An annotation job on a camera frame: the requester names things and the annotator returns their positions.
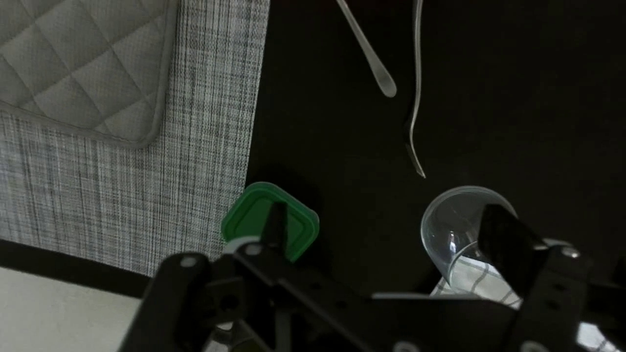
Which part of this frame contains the grey quilted pot holder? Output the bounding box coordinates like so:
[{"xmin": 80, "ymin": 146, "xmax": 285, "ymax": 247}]
[{"xmin": 0, "ymin": 0, "xmax": 182, "ymax": 150}]

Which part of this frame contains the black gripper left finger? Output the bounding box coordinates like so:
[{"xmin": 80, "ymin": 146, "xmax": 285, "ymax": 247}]
[{"xmin": 119, "ymin": 200, "xmax": 393, "ymax": 352}]

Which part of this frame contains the grey woven placemat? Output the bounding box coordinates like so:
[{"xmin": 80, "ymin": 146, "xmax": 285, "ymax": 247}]
[{"xmin": 0, "ymin": 0, "xmax": 274, "ymax": 279}]

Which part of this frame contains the clear glass cup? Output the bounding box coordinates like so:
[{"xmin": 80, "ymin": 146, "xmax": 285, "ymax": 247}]
[{"xmin": 418, "ymin": 183, "xmax": 524, "ymax": 300}]

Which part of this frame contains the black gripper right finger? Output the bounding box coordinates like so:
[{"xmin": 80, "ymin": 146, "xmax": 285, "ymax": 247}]
[{"xmin": 477, "ymin": 202, "xmax": 626, "ymax": 352}]

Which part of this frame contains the black table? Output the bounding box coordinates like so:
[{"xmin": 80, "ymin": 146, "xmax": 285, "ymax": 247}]
[{"xmin": 0, "ymin": 0, "xmax": 626, "ymax": 352}]

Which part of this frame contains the white checkered dish towel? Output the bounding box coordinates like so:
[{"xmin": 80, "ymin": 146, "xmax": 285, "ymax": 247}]
[{"xmin": 428, "ymin": 253, "xmax": 622, "ymax": 352}]

